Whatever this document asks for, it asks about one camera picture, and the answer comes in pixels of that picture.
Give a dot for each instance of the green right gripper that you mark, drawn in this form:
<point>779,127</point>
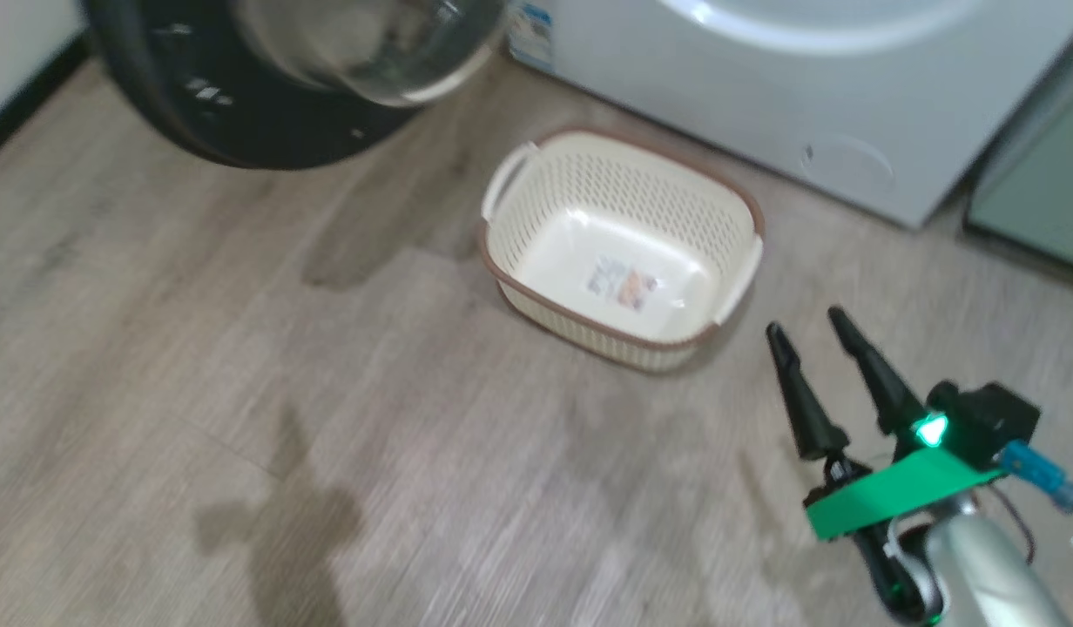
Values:
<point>902,492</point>

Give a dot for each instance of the black round washing machine door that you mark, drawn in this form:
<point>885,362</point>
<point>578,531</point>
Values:
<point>240,113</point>

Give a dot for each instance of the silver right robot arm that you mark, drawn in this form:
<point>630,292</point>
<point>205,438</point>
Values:
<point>981,575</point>

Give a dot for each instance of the printed basket bottom sticker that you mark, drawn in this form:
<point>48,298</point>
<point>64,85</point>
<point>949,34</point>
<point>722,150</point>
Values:
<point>624,283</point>

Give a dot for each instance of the white washing machine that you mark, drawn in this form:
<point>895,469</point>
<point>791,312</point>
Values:
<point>763,96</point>

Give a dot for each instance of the cream plastic laundry basket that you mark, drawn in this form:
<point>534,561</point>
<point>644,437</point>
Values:
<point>615,183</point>

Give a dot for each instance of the pale green cabinet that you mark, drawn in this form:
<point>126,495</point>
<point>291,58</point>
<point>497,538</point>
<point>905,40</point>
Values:
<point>1042,183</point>

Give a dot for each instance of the blue white energy label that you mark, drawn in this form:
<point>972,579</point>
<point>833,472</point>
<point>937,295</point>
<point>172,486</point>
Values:
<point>529,35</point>

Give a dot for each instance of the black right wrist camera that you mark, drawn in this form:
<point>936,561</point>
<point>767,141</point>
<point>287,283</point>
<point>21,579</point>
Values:
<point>989,414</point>

